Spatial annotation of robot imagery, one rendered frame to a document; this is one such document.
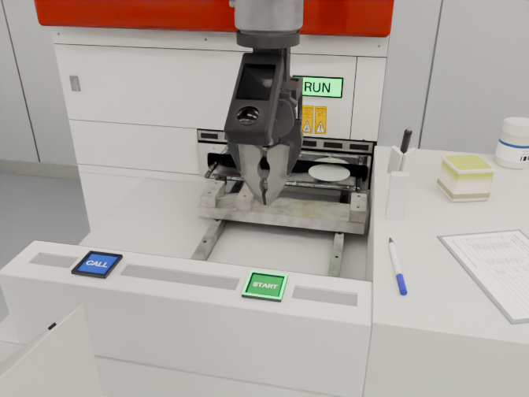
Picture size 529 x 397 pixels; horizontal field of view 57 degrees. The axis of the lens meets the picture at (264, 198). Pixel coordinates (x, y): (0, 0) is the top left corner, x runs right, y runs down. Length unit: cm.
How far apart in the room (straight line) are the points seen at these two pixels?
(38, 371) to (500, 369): 54
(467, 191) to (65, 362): 73
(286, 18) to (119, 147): 91
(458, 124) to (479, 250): 198
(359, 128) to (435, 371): 65
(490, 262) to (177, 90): 81
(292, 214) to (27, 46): 252
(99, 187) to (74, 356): 99
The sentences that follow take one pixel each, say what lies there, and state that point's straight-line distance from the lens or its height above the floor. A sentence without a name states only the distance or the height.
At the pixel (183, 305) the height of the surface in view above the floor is 95.
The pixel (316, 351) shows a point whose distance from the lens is 70.
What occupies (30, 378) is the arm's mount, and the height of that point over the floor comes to 107.
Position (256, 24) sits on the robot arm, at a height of 132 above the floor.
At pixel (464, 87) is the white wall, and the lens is 273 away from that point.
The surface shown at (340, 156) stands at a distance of 120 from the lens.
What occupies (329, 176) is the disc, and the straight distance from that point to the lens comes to 117.
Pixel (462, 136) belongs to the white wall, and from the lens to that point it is 281.
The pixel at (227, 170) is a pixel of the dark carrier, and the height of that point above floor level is 90.
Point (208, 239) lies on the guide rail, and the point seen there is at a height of 85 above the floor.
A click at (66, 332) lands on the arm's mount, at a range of 49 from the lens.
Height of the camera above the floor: 139
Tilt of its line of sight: 28 degrees down
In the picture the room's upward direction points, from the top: straight up
